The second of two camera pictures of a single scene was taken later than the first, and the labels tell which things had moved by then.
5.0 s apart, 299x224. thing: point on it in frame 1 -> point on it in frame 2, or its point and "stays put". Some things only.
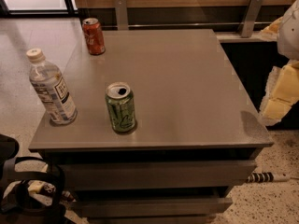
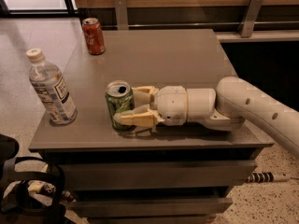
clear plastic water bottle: (51, 89) stays put
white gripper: (290, 35) -> (172, 105)
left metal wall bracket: (121, 15) stays put
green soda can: (121, 103) stays put
